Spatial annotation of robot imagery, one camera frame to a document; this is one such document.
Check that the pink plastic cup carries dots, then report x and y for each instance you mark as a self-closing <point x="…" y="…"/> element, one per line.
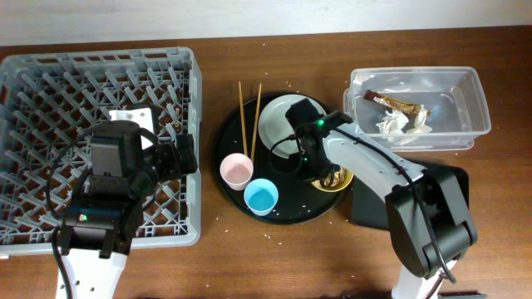
<point x="236" y="171"/>

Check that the clear plastic waste bin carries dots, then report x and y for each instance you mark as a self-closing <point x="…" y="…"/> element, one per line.
<point x="453" y="94"/>

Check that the crumpled white tissue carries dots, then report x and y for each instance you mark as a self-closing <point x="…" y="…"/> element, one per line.
<point x="395" y="121"/>

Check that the yellow bowl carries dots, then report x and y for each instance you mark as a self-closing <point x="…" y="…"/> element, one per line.
<point x="339" y="187"/>

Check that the food scraps pile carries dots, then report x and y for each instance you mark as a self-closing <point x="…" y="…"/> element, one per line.
<point x="333" y="179"/>

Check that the brown coffee sachet wrapper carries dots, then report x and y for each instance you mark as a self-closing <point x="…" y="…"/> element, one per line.
<point x="404" y="107"/>

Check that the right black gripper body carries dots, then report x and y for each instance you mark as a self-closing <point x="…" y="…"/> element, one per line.
<point x="312" y="167"/>

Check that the grey plastic dishwasher rack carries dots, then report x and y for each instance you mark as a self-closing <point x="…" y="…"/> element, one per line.
<point x="47" y="103"/>

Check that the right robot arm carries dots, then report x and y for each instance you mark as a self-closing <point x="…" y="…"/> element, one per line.
<point x="427" y="210"/>

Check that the right wooden chopstick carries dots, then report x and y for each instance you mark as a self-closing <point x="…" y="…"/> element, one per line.
<point x="256" y="122"/>

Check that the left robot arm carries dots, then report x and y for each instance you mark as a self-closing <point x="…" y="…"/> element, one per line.
<point x="95" y="230"/>

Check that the round black tray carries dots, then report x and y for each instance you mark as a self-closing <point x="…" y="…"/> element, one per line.
<point x="298" y="201"/>

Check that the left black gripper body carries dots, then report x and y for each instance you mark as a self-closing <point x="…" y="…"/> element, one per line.
<point x="168" y="164"/>

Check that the black rectangular tray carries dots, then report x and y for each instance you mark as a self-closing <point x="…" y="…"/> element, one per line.
<point x="368" y="210"/>

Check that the blue plastic cup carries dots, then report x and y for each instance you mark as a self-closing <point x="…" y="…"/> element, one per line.
<point x="261" y="196"/>

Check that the grey round plate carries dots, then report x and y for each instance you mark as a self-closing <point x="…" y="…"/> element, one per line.
<point x="273" y="125"/>

